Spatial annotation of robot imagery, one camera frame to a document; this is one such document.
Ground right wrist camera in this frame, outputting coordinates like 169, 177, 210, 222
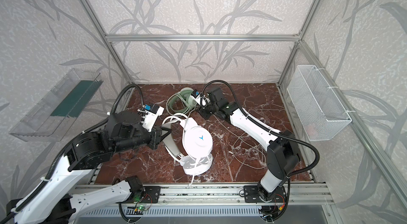
191, 89, 210, 107

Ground white wire mesh basket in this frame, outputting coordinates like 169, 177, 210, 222
287, 65, 352, 141

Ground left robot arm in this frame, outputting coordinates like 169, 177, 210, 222
1, 84, 171, 224

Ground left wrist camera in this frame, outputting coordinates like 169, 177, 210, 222
138, 104, 164, 132

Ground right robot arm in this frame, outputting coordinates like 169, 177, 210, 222
191, 80, 320, 202

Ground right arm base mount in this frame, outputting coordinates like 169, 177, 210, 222
243, 185, 271, 203

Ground clear plastic wall bin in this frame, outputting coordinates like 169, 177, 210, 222
9, 69, 103, 142

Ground mint green headphones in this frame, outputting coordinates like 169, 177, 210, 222
165, 87, 197, 115

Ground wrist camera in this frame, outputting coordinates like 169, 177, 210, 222
191, 89, 210, 107
138, 104, 164, 132

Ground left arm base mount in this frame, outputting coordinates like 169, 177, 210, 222
126, 186, 161, 204

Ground white headphones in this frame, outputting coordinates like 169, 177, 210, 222
162, 113, 214, 176

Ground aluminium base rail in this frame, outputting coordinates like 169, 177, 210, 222
69, 183, 335, 207

